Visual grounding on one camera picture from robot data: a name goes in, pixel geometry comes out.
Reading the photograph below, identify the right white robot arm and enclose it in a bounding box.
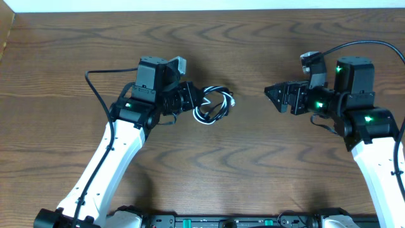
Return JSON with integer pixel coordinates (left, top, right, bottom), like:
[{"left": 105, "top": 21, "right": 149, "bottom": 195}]
[{"left": 264, "top": 52, "right": 404, "bottom": 227}]

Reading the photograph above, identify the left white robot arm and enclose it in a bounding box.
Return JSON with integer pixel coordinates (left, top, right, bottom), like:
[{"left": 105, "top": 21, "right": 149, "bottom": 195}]
[{"left": 34, "top": 56, "right": 202, "bottom": 227}]

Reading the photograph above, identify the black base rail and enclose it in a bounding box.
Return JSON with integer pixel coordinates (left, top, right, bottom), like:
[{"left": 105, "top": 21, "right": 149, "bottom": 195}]
[{"left": 107, "top": 205, "right": 380, "bottom": 228}]

